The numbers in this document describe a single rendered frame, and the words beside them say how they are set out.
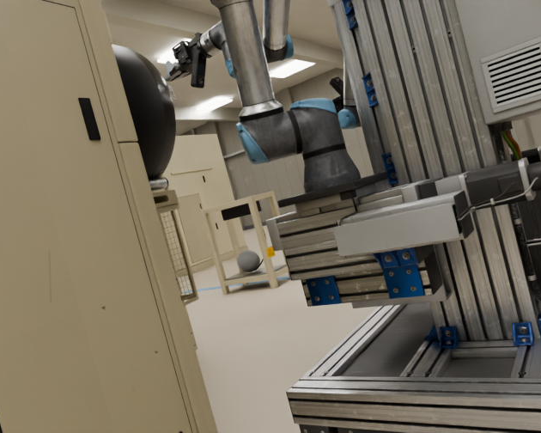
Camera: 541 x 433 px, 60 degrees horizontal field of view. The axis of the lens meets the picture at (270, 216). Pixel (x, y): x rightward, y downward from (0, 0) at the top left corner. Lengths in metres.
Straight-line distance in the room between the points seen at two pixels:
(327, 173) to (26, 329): 0.76
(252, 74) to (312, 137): 0.22
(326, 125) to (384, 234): 0.34
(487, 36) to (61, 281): 1.01
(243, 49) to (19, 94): 0.56
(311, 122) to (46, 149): 0.65
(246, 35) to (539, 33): 0.64
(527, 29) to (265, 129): 0.61
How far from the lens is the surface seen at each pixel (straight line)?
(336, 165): 1.19
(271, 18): 1.41
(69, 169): 0.82
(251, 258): 4.15
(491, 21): 1.23
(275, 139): 1.18
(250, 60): 1.19
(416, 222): 0.98
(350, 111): 1.79
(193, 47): 1.68
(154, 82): 1.83
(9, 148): 0.78
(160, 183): 1.86
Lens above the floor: 0.72
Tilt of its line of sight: 2 degrees down
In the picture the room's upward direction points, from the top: 15 degrees counter-clockwise
